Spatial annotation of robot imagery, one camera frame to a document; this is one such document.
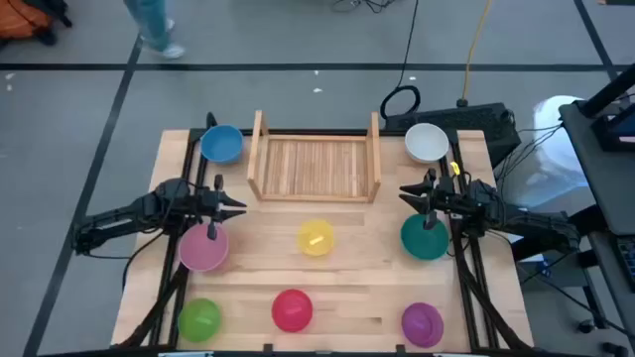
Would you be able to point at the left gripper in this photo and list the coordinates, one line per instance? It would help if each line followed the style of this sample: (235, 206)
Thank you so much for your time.
(208, 203)

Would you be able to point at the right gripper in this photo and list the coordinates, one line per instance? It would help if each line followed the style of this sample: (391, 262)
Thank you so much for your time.
(441, 198)

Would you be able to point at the teal bowl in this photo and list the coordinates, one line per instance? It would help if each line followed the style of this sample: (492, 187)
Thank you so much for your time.
(421, 243)

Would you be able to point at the pink bowl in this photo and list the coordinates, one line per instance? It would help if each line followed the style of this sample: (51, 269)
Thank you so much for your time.
(198, 253)

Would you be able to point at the white bowl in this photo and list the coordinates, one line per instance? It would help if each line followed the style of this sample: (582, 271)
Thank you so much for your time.
(426, 141)

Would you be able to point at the blue bowl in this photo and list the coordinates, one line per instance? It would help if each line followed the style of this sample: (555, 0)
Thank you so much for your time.
(221, 144)

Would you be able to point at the yellow translucent bowl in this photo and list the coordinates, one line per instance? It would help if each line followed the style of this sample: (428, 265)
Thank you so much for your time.
(310, 233)

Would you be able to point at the red translucent bowl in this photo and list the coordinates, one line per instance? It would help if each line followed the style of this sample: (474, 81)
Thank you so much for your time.
(292, 310)

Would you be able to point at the purple translucent bowl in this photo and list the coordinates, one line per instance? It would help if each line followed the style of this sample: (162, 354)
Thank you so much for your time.
(421, 324)

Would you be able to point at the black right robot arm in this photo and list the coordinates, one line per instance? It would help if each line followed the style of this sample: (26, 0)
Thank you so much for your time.
(536, 225)

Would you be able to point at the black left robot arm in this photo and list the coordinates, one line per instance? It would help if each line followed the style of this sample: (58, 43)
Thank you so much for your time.
(124, 213)

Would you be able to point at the wooden slatted shelf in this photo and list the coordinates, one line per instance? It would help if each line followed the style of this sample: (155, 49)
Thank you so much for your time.
(312, 168)

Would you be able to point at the black computer case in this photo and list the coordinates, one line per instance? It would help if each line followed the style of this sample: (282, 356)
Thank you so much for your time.
(471, 121)

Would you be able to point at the lime green translucent bowl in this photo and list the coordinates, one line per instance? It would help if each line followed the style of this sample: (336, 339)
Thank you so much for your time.
(198, 320)

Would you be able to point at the white paper sheet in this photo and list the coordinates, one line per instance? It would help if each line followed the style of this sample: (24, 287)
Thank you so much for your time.
(535, 258)

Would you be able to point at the small blue box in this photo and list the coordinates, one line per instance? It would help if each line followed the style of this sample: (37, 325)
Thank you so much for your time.
(546, 269)

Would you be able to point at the black equipment cart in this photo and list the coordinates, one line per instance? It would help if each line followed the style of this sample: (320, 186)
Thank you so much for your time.
(610, 188)

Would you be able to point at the person's legs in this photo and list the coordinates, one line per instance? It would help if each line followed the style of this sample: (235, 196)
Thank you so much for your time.
(154, 25)

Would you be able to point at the black caster wheel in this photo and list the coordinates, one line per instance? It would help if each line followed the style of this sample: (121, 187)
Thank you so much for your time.
(586, 325)
(615, 348)

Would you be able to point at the black keyboard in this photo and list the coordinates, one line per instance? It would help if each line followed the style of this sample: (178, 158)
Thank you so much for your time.
(627, 263)

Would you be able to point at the orange bag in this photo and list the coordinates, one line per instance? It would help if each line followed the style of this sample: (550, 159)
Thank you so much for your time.
(20, 20)

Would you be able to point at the black aluminium table frame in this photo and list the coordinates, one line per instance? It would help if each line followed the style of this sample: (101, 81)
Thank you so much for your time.
(317, 132)

